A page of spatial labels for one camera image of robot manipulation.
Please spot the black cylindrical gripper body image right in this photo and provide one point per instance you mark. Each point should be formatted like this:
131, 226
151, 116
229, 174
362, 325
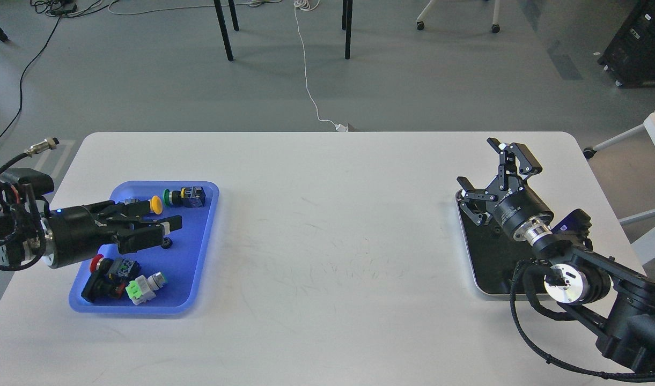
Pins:
517, 210

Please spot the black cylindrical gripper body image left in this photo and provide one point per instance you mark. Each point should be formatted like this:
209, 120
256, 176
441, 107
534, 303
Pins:
75, 234

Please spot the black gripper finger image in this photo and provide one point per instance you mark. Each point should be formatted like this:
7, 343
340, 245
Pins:
516, 165
110, 211
476, 204
133, 237

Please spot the small black gear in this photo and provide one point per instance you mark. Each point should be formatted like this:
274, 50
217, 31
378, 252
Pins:
167, 243

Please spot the silver metal tray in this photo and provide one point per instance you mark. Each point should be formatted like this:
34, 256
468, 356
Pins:
493, 255

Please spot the blue plastic tray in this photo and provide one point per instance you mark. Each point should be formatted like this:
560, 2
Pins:
181, 264

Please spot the red mushroom emergency button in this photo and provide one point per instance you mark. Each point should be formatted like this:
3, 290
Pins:
109, 277

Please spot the white chair base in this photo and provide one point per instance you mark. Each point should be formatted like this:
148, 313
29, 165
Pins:
446, 13

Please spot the black equipment case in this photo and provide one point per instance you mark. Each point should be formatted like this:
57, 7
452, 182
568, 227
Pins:
630, 56

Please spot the yellow push button switch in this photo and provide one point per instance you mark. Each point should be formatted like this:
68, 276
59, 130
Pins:
143, 207

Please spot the white green push button switch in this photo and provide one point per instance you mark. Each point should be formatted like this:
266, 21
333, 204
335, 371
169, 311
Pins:
142, 288

